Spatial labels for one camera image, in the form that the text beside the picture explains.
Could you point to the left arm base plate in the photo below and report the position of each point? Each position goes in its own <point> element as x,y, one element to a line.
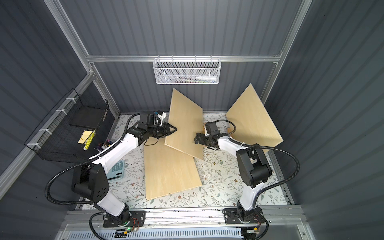
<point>125,219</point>

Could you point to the yellow sticky note pad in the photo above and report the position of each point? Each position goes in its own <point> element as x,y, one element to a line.
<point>85,135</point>

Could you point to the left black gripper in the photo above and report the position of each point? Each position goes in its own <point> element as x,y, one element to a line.
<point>165,130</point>

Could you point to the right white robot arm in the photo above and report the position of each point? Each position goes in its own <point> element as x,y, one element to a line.
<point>253,165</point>

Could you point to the aluminium rail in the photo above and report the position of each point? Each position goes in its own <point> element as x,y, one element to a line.
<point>192,217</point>

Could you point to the white marker in basket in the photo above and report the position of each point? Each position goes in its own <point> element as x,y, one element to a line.
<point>209,79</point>

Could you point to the teal calculator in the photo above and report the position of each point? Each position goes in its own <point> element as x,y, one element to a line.
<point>117,171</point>

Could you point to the plywood board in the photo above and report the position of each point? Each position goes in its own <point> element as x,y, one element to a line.
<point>187,117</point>
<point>253,123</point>
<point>168,171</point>

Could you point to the white wire mesh basket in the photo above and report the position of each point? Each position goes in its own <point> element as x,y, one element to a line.
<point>184,72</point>

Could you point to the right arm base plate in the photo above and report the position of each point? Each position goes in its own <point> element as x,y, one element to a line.
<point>236,216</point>

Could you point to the black wire mesh basket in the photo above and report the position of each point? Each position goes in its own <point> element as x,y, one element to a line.
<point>56,137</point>

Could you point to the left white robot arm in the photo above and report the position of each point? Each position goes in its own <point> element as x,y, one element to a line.
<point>90,180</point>

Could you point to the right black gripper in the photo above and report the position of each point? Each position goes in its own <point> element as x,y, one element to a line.
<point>202,139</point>

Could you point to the pink pen cup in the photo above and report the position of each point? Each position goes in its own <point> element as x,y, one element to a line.
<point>103,146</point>

